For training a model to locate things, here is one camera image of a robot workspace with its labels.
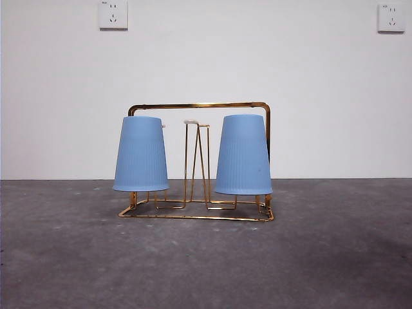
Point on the plain blue ribbed cup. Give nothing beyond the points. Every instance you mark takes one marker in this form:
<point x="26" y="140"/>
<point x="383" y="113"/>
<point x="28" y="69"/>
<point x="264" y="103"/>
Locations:
<point x="140" y="154"/>

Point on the white wall socket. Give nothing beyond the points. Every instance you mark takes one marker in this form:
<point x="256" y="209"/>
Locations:
<point x="113" y="15"/>
<point x="391" y="18"/>

